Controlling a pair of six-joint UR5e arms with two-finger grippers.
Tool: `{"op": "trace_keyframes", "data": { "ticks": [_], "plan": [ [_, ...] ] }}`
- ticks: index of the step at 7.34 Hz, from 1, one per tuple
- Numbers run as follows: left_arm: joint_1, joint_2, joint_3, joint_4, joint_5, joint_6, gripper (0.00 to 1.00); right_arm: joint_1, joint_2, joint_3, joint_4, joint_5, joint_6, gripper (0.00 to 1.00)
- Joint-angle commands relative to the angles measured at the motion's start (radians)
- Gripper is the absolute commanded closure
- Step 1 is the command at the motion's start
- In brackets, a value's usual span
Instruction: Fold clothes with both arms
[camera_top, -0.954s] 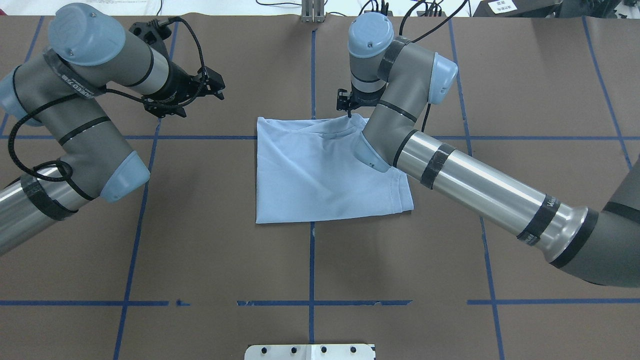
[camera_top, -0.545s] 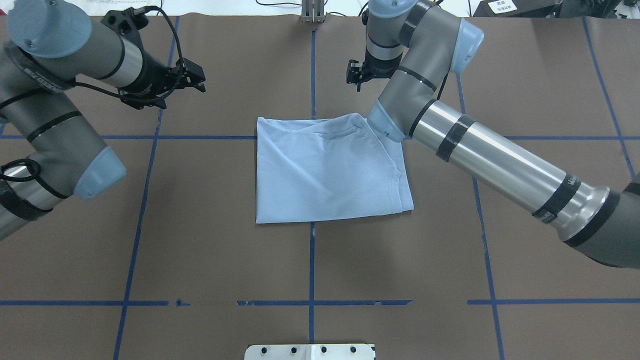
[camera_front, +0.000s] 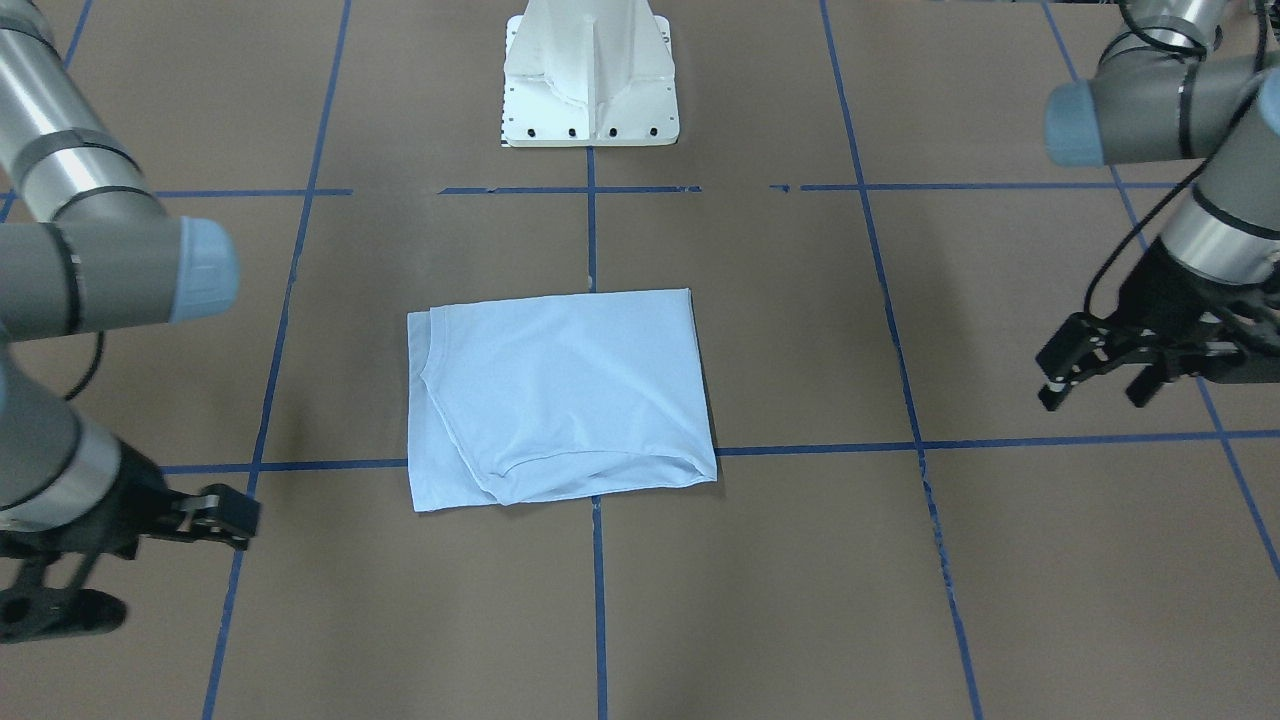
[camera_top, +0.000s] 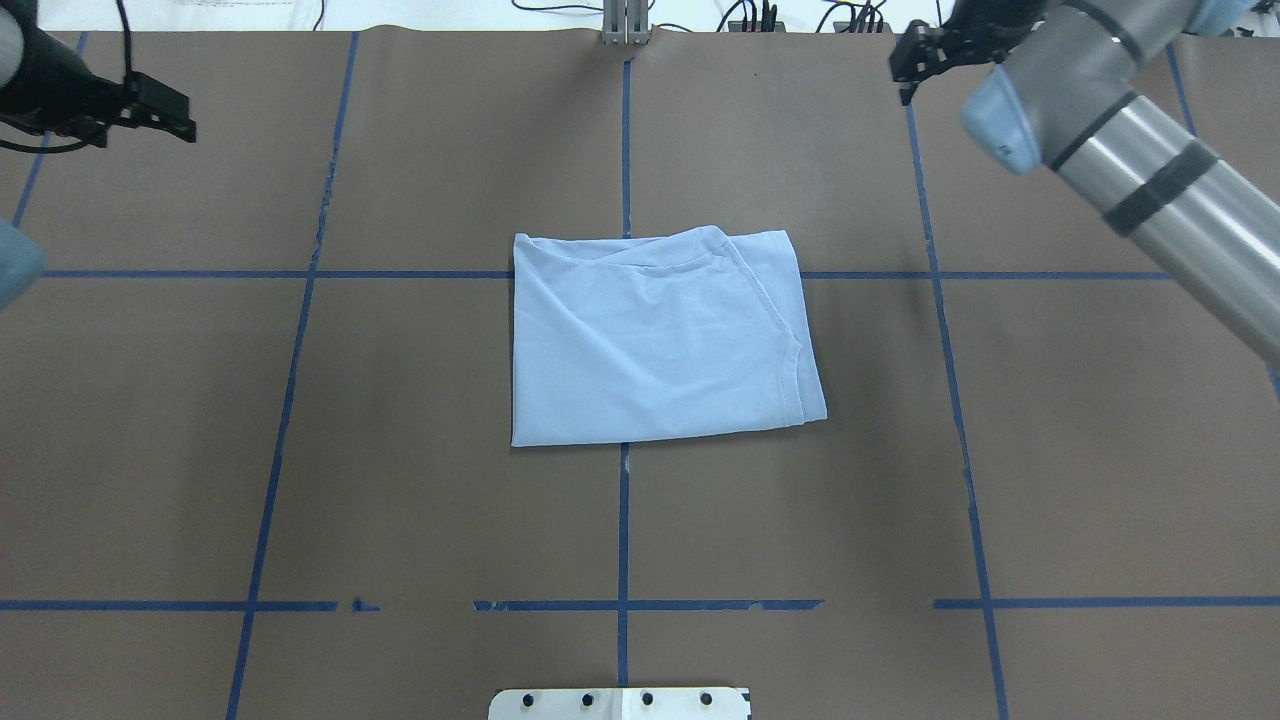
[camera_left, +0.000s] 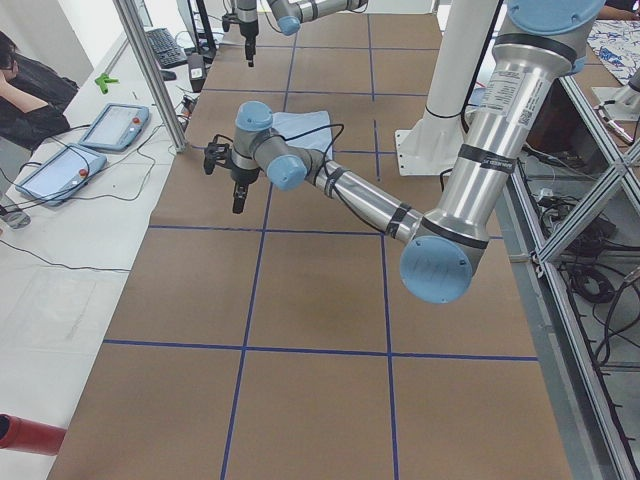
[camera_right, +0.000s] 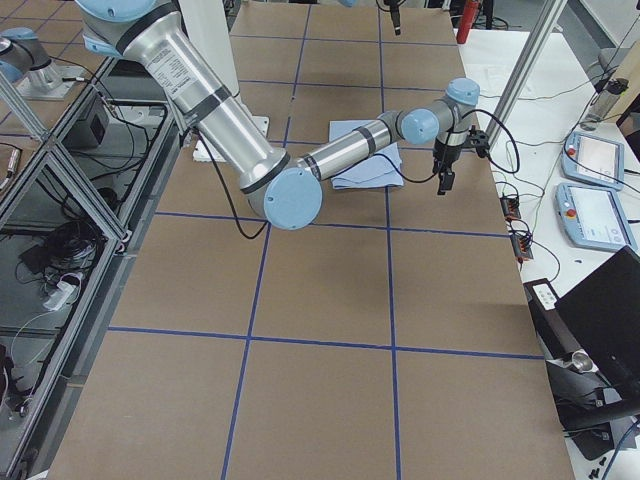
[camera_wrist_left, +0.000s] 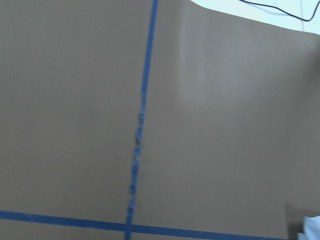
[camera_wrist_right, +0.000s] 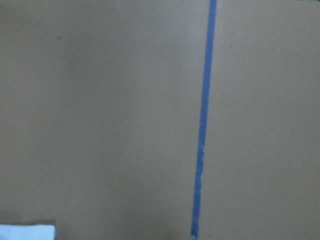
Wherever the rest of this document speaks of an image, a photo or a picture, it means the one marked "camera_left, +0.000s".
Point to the light blue t-shirt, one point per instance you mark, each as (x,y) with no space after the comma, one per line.
(305,130)

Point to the red fire extinguisher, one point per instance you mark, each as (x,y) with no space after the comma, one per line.
(28,436)

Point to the far teach pendant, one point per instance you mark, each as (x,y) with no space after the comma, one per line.
(116,127)

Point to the aluminium frame post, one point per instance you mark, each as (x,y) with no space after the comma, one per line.
(134,30)

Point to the green plastic clamp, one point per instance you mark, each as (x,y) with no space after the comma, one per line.
(103,81)

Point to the person in black shirt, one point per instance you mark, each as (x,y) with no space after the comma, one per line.
(33,98)

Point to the black keyboard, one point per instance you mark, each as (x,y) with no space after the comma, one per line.
(167,52)

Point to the near teach pendant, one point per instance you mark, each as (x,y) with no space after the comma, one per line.
(60,177)

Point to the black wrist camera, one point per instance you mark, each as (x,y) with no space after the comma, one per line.
(217,153)
(229,19)

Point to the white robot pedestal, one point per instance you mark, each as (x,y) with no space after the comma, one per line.
(432,145)

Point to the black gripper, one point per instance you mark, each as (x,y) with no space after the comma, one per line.
(247,28)
(244,175)

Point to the teach pendant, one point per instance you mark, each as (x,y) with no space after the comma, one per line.
(116,127)
(60,177)

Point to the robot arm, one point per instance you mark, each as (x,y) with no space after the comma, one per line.
(496,65)
(289,16)

